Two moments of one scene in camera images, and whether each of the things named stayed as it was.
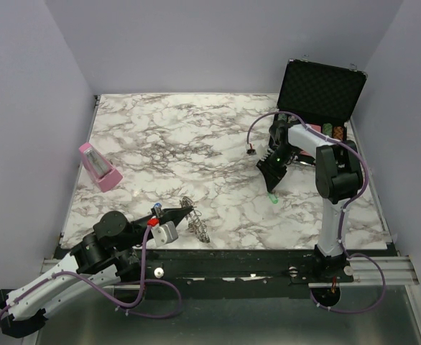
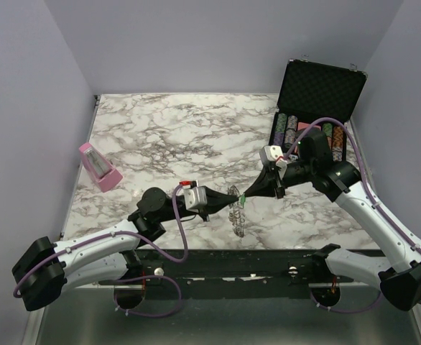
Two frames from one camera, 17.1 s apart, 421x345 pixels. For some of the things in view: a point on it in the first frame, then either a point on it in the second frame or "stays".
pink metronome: x=105 y=176 stays
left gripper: x=176 y=215 → x=216 y=201
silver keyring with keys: x=196 y=224 → x=236 y=214
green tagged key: x=274 y=199 → x=242 y=200
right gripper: x=272 y=176 → x=266 y=184
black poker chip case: x=321 y=95 stays
